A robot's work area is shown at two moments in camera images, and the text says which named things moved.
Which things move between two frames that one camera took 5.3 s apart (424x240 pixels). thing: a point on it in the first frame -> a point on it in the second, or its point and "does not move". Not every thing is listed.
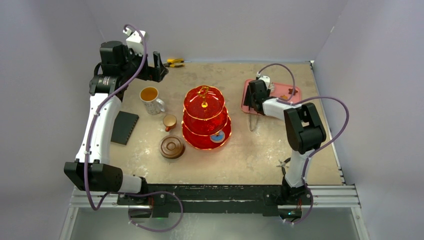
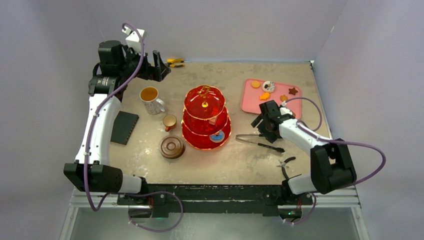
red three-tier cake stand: x=205 y=112 does not move
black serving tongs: x=253 y=119 -> x=238 y=137
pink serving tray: x=281 y=91 does not move
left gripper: x=155 y=73 does not move
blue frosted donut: x=218 y=137 does not move
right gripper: x=253 y=100 -> x=262 y=120
